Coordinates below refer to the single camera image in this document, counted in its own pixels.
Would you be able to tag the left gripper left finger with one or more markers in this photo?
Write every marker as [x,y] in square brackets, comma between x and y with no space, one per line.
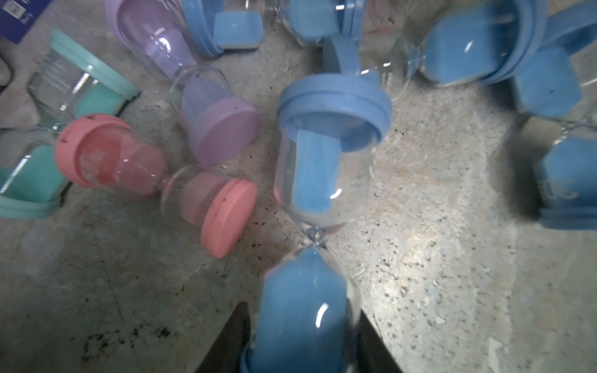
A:
[227,352]

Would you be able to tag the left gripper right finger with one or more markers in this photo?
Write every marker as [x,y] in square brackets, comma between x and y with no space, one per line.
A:
[372,354]

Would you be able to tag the blue hourglass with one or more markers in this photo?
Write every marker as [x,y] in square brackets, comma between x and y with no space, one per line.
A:
[487,42]
[308,320]
[218,26]

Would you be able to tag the pink hourglass lying middle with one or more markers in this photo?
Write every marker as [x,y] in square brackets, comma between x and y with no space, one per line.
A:
[103,152]

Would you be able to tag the green hourglass lying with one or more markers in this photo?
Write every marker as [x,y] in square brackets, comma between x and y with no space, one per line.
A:
[70,83]

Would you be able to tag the purple hourglass lying middle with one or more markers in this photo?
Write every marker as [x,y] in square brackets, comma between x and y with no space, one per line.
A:
[220,125]

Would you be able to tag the blue hourglass right edge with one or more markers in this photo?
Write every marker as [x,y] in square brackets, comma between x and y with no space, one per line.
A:
[558,86]

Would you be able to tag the blue card box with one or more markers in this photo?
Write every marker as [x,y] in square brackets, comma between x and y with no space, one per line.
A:
[18,16]

